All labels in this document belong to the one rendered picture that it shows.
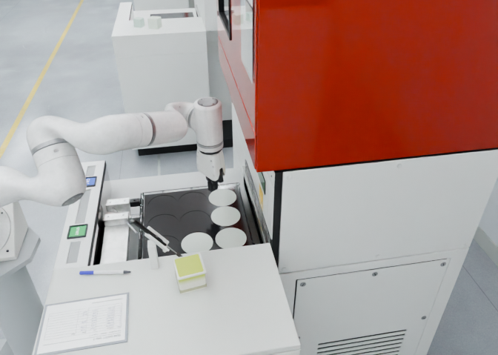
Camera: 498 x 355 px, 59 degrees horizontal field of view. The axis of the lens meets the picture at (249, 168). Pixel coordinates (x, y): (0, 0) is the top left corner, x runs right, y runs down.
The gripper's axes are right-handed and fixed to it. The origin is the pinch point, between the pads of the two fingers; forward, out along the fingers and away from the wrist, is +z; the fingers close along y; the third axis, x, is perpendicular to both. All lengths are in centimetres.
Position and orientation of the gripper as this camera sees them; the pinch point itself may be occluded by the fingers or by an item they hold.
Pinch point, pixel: (213, 184)
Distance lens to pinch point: 149.2
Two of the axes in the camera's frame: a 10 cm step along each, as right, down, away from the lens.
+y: 6.8, 4.3, -5.9
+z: 0.0, 8.1, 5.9
